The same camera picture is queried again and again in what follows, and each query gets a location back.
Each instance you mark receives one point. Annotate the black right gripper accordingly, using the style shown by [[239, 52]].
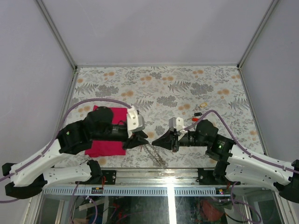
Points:
[[169, 140]]

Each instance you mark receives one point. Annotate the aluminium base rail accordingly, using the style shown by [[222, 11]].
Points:
[[124, 176]]

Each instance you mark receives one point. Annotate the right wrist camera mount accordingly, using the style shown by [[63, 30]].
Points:
[[177, 124]]

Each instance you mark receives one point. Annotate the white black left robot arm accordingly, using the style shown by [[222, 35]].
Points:
[[31, 176]]

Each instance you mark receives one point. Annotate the aluminium frame posts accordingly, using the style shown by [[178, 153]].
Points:
[[112, 33]]

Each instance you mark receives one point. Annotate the yellow tag key set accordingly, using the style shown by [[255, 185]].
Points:
[[203, 105]]

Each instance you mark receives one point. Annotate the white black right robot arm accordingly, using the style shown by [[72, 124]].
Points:
[[235, 163]]

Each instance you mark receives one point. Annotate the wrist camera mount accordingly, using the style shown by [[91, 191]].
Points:
[[177, 124], [135, 121]]

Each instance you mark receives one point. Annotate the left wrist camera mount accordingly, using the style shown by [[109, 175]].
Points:
[[135, 121]]

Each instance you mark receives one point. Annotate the floral tablecloth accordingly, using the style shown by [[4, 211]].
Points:
[[160, 93]]

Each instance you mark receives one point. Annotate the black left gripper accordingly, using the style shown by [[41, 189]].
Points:
[[135, 139]]

